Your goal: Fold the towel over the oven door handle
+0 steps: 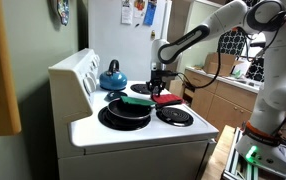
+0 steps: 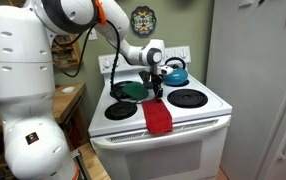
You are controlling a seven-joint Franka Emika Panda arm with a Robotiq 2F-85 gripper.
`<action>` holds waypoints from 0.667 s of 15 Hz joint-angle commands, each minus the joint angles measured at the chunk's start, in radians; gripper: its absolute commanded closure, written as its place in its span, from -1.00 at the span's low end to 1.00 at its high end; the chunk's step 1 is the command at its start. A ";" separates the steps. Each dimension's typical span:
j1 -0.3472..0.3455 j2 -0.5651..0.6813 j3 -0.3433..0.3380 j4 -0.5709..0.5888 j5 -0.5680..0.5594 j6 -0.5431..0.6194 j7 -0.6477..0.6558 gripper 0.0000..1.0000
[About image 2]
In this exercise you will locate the white paper note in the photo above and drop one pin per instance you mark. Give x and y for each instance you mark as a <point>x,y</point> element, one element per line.
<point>245,3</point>

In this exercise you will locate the wooden robot platform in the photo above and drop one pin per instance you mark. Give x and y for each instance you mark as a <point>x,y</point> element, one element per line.
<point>94,165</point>

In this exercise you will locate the aluminium frame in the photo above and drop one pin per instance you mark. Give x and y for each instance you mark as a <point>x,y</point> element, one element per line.
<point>82,166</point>

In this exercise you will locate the small photo paper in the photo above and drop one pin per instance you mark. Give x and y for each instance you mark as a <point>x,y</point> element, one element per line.
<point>261,2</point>

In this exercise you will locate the green cloth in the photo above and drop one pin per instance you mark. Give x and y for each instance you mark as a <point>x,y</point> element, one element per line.
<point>135,90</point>

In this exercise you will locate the wooden wall shelf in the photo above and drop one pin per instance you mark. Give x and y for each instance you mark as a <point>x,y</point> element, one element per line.
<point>66,53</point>

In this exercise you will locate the small white dish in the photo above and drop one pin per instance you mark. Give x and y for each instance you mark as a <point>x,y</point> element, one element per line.
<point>68,89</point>

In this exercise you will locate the wooden side table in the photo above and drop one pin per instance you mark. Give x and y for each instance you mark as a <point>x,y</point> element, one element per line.
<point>66,101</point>

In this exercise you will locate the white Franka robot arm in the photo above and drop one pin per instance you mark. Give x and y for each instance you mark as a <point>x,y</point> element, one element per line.
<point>19,66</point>

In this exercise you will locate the large black coil burner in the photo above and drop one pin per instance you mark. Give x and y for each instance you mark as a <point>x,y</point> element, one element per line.
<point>187,98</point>

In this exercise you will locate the white light switch plate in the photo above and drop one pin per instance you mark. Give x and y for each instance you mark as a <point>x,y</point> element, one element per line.
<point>93,34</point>

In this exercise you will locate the black frying pan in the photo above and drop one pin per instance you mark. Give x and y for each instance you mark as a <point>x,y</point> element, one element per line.
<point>117,89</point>

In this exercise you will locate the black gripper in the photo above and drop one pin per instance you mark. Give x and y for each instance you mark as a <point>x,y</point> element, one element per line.
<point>156,81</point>

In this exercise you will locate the white electric stove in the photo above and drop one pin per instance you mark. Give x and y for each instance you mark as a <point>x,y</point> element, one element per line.
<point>183,150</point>

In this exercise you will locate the white refrigerator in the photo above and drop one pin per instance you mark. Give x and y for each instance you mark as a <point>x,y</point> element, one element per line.
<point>243,83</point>

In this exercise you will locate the colourful decorative wall plate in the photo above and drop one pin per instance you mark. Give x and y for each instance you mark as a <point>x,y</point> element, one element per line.
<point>143,20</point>

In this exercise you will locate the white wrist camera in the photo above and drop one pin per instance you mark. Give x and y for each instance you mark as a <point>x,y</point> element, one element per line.
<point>166,70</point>

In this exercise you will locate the white stove knob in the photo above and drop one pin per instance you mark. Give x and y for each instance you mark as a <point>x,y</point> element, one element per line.
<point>107,63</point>
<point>117,62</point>
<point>183,53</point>
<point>175,54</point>

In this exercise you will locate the red terry towel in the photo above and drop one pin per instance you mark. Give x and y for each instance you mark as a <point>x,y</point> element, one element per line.
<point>157,116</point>

